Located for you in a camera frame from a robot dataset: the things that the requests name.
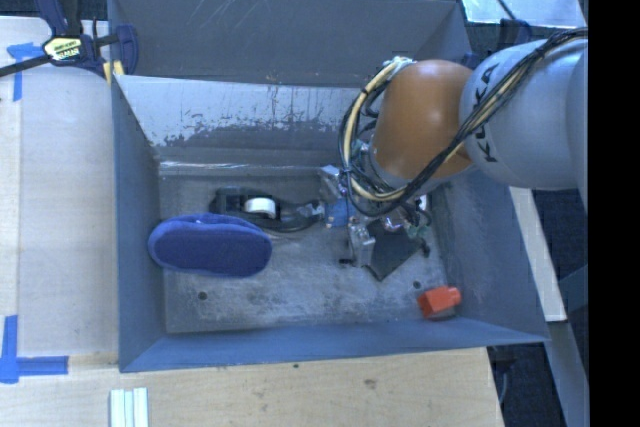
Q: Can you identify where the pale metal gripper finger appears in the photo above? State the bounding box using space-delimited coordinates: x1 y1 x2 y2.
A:
338 222 377 269

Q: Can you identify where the grey metal bin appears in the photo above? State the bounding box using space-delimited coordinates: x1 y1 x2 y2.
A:
104 0 552 374

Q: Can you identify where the black flat sheet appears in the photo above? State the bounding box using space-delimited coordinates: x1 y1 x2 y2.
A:
366 219 430 282

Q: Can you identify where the red-orange block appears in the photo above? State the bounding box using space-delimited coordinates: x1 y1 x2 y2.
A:
417 285 463 321

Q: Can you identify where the pale wood board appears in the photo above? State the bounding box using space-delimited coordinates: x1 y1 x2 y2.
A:
16 63 122 359

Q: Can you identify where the black tape dispenser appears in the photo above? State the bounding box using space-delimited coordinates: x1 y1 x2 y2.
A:
207 186 327 234

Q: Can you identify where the blue slipper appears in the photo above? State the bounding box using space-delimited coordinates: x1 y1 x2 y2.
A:
146 212 274 279

